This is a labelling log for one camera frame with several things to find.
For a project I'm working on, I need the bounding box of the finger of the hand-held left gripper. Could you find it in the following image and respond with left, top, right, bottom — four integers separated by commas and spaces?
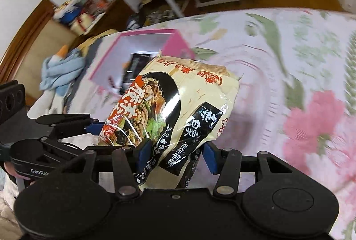
36, 114, 100, 126
48, 123, 106, 144

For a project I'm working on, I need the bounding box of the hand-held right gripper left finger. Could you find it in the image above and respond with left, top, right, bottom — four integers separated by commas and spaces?
67, 140, 153, 199

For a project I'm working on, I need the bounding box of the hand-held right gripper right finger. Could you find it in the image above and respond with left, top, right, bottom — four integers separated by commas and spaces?
202, 142, 293, 198

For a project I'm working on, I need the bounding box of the cream noodle packet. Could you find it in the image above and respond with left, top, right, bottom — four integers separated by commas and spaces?
98, 50, 241, 191

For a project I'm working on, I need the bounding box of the black snack packet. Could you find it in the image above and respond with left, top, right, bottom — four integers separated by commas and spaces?
122, 53, 152, 88

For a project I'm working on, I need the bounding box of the pink cardboard box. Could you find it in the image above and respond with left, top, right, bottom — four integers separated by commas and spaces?
88, 29, 196, 96

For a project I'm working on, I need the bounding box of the person's left hand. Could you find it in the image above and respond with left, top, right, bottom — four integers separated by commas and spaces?
3, 161, 18, 177

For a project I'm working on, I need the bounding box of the light blue cloth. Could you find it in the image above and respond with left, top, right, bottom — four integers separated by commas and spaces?
38, 45, 84, 92

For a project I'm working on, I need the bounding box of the yellow cloth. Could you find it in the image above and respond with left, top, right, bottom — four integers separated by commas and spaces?
69, 28, 118, 55

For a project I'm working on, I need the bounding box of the floral bed sheet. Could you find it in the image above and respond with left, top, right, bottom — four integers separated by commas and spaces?
0, 7, 356, 240

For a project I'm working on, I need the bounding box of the blue gift basket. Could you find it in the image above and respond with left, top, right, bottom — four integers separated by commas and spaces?
54, 0, 82, 21

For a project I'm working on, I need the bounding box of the wooden cabinet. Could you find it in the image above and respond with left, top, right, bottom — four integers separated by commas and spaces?
83, 0, 137, 35

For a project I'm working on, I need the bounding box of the black floor bag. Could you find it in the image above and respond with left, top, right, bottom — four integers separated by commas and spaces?
126, 10, 148, 29

